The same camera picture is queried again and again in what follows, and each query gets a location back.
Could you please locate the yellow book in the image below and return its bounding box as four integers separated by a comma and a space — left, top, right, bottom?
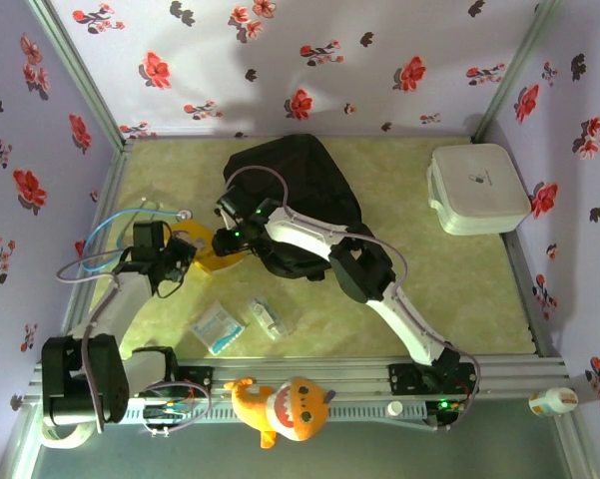
172, 222, 247, 275

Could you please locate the black backpack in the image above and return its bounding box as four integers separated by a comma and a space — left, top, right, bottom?
223, 133, 395, 281

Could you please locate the white medicine case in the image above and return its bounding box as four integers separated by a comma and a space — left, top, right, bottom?
426, 143, 532, 237

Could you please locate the blue white wipes packet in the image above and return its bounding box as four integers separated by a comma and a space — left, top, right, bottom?
188, 298, 250, 356

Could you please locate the clear plastic packet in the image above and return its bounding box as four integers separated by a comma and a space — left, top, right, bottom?
246, 294, 289, 341

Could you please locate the orange shark plush toy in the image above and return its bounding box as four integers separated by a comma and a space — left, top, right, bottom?
223, 376, 338, 449

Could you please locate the clear tape roll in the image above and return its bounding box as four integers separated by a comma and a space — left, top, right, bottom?
39, 421, 95, 449

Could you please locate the white bottle orange label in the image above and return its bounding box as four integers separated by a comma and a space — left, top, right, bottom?
527, 386, 579, 418

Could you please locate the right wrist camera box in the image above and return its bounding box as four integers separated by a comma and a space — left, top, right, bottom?
215, 185, 255, 225

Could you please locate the left arm grey cable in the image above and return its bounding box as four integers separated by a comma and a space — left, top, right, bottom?
55, 247, 131, 435

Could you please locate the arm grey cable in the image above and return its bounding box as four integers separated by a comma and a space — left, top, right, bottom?
55, 247, 131, 435
224, 166, 480, 430

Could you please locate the aluminium enclosure frame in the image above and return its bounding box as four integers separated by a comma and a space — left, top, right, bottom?
0, 0, 595, 479

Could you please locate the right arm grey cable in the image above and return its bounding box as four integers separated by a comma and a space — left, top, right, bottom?
224, 166, 480, 430

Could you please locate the white slotted cable duct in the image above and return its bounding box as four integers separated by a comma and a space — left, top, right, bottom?
124, 401, 428, 425

